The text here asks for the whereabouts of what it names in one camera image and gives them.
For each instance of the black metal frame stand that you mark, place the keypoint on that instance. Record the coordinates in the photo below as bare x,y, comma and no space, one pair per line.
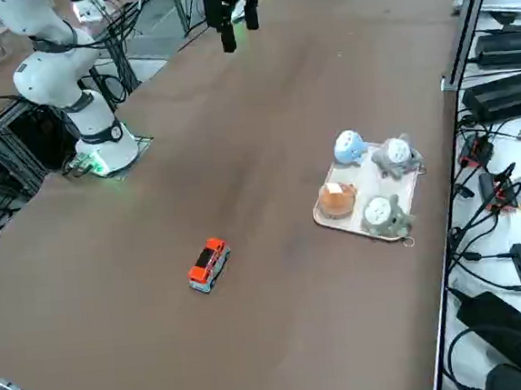
31,133

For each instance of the beige plastic tray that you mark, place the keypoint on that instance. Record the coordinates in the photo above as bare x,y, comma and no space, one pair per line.
369,181

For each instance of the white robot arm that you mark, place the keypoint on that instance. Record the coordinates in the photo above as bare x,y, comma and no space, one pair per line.
95,127

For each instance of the white power strip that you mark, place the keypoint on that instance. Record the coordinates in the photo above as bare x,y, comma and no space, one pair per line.
89,10

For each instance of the black fabric bag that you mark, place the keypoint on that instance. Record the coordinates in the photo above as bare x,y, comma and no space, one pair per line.
505,329

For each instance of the orange-and-blue toy bus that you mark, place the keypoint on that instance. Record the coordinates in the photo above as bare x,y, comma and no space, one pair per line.
207,265

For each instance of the red-and-black connector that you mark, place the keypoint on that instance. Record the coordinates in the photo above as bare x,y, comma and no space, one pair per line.
478,151
497,192

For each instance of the white post bracket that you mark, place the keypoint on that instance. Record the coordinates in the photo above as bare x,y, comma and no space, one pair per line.
451,84

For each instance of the orange hamster plush toy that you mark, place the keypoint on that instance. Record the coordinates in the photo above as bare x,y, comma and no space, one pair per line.
337,199

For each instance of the black power brick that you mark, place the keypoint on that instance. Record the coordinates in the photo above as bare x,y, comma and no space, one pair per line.
502,94
508,50

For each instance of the camera mounting post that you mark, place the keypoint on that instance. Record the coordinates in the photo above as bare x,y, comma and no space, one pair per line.
469,26

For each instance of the grey plush toy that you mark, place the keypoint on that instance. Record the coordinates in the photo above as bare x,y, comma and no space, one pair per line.
396,153

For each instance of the light blue plush toy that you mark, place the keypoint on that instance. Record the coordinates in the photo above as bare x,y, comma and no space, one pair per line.
349,146

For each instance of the grey-green plush toy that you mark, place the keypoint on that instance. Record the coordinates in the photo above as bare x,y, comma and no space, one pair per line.
381,214

